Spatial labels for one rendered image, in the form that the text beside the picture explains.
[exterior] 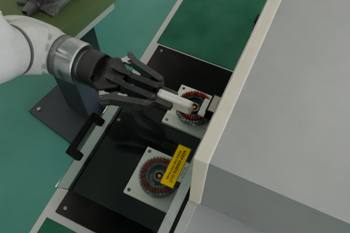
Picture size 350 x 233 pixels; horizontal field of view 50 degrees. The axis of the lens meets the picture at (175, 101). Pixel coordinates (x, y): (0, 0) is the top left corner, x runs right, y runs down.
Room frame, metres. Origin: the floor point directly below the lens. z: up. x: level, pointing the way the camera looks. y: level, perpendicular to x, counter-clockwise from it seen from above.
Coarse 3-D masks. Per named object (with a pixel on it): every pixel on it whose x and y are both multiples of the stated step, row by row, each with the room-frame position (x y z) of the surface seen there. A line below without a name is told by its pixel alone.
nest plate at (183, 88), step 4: (180, 88) 0.65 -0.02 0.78; (184, 88) 0.65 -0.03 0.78; (188, 88) 0.65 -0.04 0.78; (192, 88) 0.65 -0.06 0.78; (180, 92) 0.64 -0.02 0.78; (184, 92) 0.64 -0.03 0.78; (172, 108) 0.58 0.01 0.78; (168, 112) 0.56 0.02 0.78; (172, 112) 0.56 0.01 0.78; (208, 120) 0.53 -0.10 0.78; (204, 124) 0.52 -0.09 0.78
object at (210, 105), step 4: (212, 96) 0.57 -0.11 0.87; (216, 96) 0.57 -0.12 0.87; (220, 96) 0.57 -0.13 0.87; (204, 100) 0.58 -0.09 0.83; (208, 100) 0.58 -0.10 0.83; (212, 100) 0.55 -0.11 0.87; (216, 100) 0.55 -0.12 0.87; (204, 104) 0.56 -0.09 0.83; (208, 104) 0.54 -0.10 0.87; (212, 104) 0.54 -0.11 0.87; (216, 104) 0.54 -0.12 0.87; (200, 108) 0.55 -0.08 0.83; (204, 108) 0.55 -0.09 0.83; (208, 108) 0.53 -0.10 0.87; (212, 108) 0.53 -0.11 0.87; (200, 112) 0.53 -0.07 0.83; (204, 112) 0.53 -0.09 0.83; (208, 112) 0.51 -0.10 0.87; (212, 112) 0.51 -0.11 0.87; (204, 116) 0.52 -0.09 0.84; (208, 116) 0.51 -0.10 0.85
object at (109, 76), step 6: (108, 78) 0.41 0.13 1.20; (114, 78) 0.41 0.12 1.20; (120, 84) 0.39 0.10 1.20; (126, 84) 0.40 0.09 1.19; (120, 90) 0.40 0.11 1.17; (126, 90) 0.39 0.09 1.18; (132, 90) 0.38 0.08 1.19; (138, 90) 0.38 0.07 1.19; (144, 90) 0.38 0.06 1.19; (132, 96) 0.38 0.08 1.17; (138, 96) 0.38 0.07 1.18; (144, 96) 0.37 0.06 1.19; (150, 96) 0.37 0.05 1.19
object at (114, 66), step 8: (112, 64) 0.44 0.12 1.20; (120, 72) 0.42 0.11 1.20; (128, 72) 0.42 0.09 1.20; (128, 80) 0.42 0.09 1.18; (136, 80) 0.41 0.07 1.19; (144, 80) 0.41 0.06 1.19; (152, 80) 0.41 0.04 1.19; (144, 88) 0.40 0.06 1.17; (152, 88) 0.39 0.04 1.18; (160, 88) 0.39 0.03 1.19
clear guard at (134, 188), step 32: (96, 128) 0.39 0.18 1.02; (128, 128) 0.37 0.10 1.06; (160, 128) 0.37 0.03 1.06; (192, 128) 0.37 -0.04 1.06; (96, 160) 0.29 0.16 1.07; (128, 160) 0.29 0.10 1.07; (160, 160) 0.29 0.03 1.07; (96, 192) 0.22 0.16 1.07; (128, 192) 0.22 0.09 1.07; (160, 192) 0.22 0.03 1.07; (160, 224) 0.16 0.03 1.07
